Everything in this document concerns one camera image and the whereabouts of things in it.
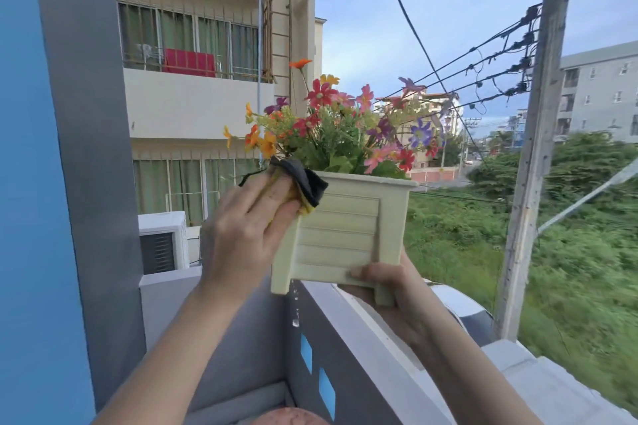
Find pink round object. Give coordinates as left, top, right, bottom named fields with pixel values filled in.
left=251, top=407, right=331, bottom=425

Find green shrubs and trees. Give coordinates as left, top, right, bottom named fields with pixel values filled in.
left=403, top=130, right=638, bottom=416

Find yellow and grey cleaning cloth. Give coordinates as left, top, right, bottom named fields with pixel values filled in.
left=238, top=156, right=330, bottom=215

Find cream plastic planter box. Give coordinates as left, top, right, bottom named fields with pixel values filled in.
left=270, top=170, right=419, bottom=307

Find grey apartment building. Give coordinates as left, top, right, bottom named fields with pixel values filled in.
left=552, top=40, right=638, bottom=144

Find concrete utility pole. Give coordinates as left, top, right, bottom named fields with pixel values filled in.
left=493, top=0, right=573, bottom=344

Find person's left forearm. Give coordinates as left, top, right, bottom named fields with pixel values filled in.
left=92, top=285, right=261, bottom=425

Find person's right forearm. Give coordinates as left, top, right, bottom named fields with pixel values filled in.
left=414, top=322, right=544, bottom=425

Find beige apartment building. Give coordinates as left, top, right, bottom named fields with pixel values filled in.
left=109, top=0, right=328, bottom=271

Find colourful artificial flowers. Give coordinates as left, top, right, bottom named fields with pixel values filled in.
left=222, top=58, right=460, bottom=181

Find grey balcony parapet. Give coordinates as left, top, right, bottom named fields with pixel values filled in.
left=139, top=265, right=452, bottom=425

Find person's right hand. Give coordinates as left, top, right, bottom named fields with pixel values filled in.
left=338, top=250, right=465, bottom=357

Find white car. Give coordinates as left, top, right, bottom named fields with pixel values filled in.
left=423, top=279, right=497, bottom=347

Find white air conditioner unit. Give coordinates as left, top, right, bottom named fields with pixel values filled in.
left=138, top=211, right=190, bottom=275

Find person's left hand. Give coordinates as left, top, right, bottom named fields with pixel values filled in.
left=199, top=171, right=303, bottom=302

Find grey guy wire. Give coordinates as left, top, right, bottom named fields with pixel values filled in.
left=536, top=157, right=638, bottom=237

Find white vertical pipe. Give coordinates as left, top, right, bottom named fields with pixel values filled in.
left=256, top=0, right=264, bottom=167

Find black power line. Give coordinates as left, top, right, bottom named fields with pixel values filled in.
left=424, top=57, right=534, bottom=103
left=449, top=82, right=530, bottom=111
left=378, top=31, right=538, bottom=101
left=413, top=2, right=543, bottom=86

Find thick black overhead cable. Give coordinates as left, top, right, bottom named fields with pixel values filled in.
left=369, top=0, right=486, bottom=159

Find distant low buildings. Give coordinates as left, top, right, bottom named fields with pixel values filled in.
left=374, top=91, right=481, bottom=185

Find red cloth on railing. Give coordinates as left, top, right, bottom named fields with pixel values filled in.
left=163, top=48, right=217, bottom=78

